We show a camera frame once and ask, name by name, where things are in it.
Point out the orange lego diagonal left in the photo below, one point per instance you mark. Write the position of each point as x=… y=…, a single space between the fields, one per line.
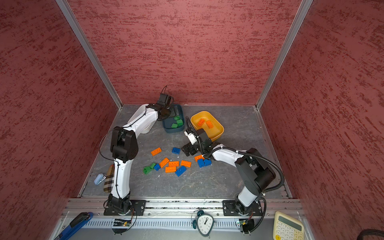
x=164 y=162

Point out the light blue small object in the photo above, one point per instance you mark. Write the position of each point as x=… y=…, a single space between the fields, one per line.
x=99 y=179

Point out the dark teal plastic bin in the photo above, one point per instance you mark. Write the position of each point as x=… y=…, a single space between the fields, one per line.
x=176 y=110

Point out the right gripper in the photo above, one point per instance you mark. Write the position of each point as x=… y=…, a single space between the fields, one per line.
x=186 y=148

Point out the left circuit board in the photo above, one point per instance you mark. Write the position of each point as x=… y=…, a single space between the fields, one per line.
x=122 y=223

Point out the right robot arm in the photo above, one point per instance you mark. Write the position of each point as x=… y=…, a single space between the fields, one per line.
x=258 y=174

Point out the small blue lego left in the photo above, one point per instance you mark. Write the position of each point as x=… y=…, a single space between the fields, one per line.
x=157 y=167

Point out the orange lego right cluster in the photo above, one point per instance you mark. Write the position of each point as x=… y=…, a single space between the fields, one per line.
x=199 y=157

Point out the aluminium rail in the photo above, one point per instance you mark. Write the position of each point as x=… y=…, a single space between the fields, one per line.
x=181 y=208

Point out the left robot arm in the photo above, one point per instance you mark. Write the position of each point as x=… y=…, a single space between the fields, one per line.
x=124 y=148

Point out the yellow calculator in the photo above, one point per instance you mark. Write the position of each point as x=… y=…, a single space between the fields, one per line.
x=287 y=228

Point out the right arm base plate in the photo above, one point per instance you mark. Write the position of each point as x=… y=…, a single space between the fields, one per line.
x=235 y=208

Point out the blue utility knife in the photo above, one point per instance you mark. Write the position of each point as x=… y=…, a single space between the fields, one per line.
x=76 y=224

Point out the plaid pouch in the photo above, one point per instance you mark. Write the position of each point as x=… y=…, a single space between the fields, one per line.
x=109 y=181

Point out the large blue lego bottom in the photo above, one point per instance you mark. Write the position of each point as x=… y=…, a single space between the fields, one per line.
x=180 y=171

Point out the white plastic bin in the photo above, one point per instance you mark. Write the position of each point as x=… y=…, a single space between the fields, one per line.
x=143 y=120

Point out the right circuit board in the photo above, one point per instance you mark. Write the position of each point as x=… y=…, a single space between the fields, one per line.
x=246 y=226

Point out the teal alarm clock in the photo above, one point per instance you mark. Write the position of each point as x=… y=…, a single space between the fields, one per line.
x=204 y=223

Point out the yellow plastic bin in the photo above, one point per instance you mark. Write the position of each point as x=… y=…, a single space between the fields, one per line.
x=216 y=132

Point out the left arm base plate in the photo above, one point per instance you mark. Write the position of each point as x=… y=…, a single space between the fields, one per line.
x=116 y=207

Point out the circuit board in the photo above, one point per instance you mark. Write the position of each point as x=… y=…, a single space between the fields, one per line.
x=122 y=223
x=246 y=226

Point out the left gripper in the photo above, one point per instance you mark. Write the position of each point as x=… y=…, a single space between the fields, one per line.
x=162 y=117

